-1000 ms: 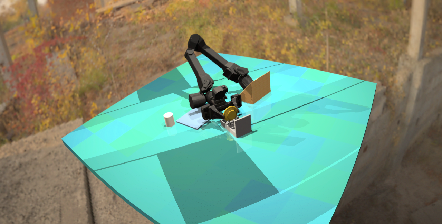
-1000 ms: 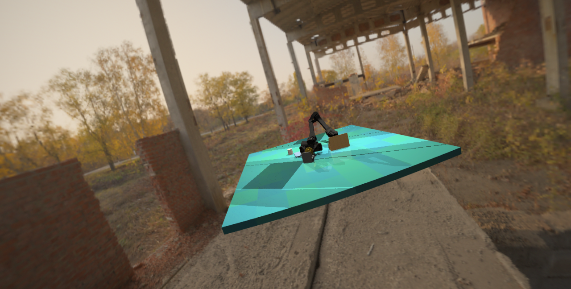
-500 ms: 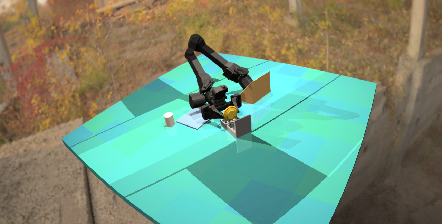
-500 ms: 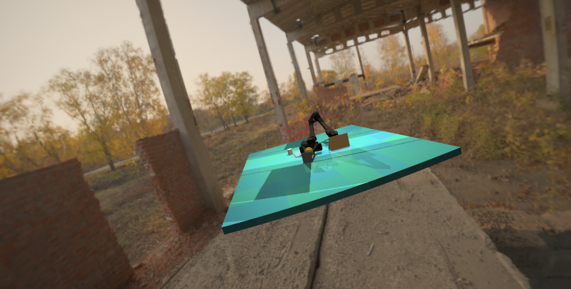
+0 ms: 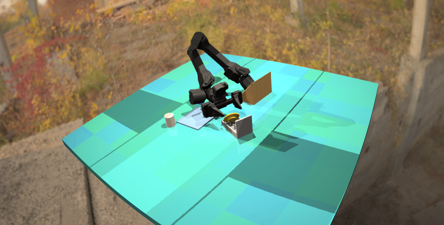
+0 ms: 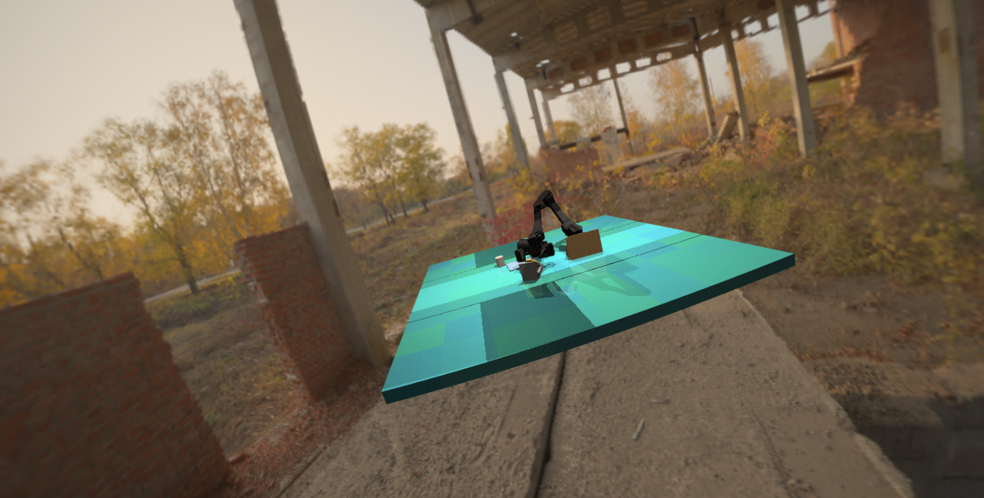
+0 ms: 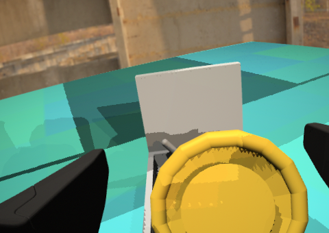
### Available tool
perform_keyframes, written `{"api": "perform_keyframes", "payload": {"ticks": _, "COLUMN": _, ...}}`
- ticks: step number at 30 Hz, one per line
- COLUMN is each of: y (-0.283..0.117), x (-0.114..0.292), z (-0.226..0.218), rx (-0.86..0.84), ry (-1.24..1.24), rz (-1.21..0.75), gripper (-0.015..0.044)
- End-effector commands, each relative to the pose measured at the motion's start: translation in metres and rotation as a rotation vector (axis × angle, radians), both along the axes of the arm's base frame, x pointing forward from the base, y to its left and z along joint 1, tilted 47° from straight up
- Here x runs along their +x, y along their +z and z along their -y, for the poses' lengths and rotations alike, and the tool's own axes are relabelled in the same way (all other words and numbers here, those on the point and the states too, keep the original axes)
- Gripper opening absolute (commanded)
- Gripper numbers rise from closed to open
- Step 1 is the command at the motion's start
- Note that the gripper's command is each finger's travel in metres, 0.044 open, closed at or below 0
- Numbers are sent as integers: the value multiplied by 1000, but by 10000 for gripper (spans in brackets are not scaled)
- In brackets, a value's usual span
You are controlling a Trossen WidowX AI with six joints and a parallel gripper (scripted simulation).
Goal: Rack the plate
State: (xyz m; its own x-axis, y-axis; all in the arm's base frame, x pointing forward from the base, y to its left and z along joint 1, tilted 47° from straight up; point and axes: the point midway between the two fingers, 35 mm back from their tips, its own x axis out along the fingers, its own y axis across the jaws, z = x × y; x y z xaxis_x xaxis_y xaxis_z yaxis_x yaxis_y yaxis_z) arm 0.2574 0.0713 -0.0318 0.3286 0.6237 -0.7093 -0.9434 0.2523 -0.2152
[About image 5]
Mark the pale blue square mat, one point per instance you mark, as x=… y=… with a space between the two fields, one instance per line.
x=195 y=119

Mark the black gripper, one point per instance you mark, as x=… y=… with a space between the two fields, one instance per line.
x=211 y=108

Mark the beige cylinder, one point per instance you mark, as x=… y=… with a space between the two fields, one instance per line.
x=170 y=120

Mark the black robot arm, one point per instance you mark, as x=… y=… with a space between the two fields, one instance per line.
x=233 y=71

